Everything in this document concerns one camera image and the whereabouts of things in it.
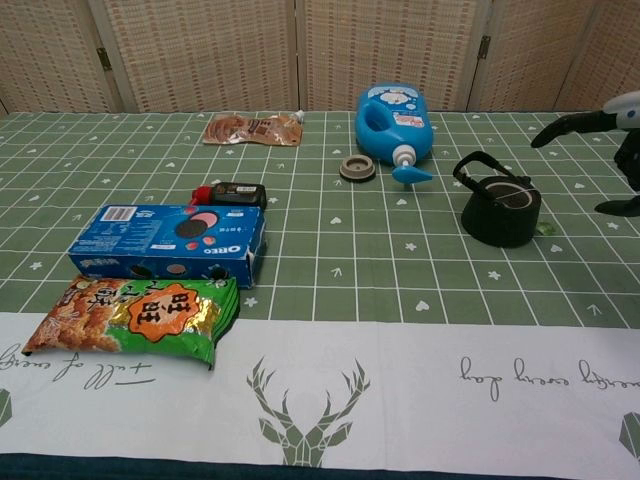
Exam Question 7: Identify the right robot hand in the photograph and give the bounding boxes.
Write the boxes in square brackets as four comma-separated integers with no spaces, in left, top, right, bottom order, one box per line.
[530,89,640,218]

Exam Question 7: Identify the black iron teapot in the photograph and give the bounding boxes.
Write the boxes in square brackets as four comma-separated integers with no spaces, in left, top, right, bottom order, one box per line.
[452,152,542,249]

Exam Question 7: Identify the small silver metal cap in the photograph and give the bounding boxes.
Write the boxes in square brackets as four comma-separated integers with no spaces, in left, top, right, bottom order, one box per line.
[338,155,377,184]

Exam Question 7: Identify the green orange snack bag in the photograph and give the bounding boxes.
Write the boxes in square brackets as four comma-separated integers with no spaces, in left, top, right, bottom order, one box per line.
[20,273,241,371]

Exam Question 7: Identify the blue pump detergent bottle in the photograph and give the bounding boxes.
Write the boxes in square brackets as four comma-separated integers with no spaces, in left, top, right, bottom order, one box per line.
[354,83,436,184]

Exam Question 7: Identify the green grid deer tablecloth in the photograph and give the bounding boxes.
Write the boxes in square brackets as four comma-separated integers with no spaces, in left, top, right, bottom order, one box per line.
[0,109,640,474]

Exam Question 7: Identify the brown spouted snack pouch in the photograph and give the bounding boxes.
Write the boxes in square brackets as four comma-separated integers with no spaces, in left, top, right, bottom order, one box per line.
[202,110,306,149]

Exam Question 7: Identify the small black red-capped bottle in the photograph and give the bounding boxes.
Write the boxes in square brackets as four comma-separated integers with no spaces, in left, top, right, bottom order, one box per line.
[188,182,268,210]

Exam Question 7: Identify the woven folding screen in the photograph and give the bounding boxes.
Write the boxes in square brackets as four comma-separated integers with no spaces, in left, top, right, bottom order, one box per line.
[0,0,640,115]

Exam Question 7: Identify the blue Oreo cookie box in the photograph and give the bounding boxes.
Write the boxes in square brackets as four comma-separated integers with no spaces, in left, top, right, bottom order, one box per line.
[67,203,266,290]

